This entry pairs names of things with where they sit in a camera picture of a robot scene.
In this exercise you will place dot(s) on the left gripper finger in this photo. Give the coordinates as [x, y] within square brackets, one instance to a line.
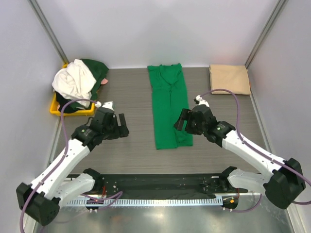
[116, 135]
[123, 127]

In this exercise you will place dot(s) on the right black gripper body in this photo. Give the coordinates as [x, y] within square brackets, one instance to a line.
[192, 126]

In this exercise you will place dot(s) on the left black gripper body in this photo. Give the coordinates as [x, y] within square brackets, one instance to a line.
[112, 128]

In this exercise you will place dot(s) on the bright green t-shirt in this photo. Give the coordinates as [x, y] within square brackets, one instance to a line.
[169, 98]

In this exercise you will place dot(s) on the yellow plastic bin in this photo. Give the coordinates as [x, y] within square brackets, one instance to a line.
[54, 109]

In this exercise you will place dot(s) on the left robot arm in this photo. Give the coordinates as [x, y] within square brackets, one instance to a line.
[47, 194]

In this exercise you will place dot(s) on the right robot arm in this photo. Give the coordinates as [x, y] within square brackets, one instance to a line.
[278, 179]

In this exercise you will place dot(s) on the pink garment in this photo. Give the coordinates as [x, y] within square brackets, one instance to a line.
[104, 81]

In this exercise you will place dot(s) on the white t-shirt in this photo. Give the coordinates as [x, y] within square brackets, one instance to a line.
[75, 82]

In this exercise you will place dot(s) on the dark green t-shirt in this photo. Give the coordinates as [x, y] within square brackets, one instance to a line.
[97, 70]

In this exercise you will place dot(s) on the folded beige t-shirt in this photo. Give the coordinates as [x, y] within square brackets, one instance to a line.
[232, 78]

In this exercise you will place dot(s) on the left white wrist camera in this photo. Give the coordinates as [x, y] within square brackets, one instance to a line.
[107, 105]

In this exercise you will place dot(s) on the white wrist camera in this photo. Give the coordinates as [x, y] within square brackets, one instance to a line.
[200, 101]
[107, 105]

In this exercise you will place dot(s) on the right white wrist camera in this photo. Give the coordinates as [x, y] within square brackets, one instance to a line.
[200, 101]

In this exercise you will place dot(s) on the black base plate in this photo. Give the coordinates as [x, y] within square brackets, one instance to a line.
[164, 186]

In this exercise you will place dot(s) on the white slotted cable duct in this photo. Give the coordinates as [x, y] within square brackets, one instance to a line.
[86, 202]

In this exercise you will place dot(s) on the left aluminium frame post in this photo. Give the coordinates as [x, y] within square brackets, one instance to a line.
[48, 29]

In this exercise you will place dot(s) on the aluminium frame post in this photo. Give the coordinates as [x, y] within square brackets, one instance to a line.
[48, 29]
[277, 10]

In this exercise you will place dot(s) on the right aluminium frame post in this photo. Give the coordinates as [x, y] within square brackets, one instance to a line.
[277, 10]

